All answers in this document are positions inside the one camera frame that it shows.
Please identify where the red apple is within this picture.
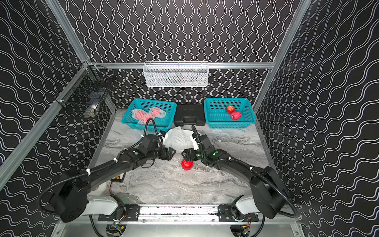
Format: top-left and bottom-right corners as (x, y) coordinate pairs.
(230, 111), (242, 121)
(226, 105), (235, 114)

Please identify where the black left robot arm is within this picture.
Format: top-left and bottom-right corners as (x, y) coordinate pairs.
(49, 134), (176, 223)

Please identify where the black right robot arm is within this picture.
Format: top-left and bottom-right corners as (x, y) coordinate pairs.
(182, 134), (289, 219)

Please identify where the teal basket left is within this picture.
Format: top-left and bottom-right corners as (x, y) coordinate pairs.
(121, 99), (177, 132)

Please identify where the teal basket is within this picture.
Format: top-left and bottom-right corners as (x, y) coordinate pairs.
(121, 99), (177, 132)
(204, 98), (257, 129)

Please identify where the black plastic tool case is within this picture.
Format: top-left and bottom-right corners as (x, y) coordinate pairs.
(174, 104), (206, 126)

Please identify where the teal basket right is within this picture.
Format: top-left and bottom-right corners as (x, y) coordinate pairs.
(204, 98), (257, 129)

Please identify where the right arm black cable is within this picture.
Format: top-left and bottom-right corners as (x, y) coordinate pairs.
(190, 125), (299, 219)

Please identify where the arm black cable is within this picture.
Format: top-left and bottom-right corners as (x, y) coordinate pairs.
(190, 125), (299, 219)
(37, 118), (165, 216)

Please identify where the metal base rail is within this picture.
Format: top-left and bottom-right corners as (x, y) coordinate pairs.
(59, 203), (306, 237)

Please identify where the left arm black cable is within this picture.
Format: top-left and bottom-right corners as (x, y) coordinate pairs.
(37, 118), (165, 216)

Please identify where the clear wall basket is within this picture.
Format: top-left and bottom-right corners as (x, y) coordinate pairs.
(143, 61), (209, 87)

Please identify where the black wire wall basket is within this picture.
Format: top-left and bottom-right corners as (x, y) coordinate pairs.
(57, 61), (115, 119)

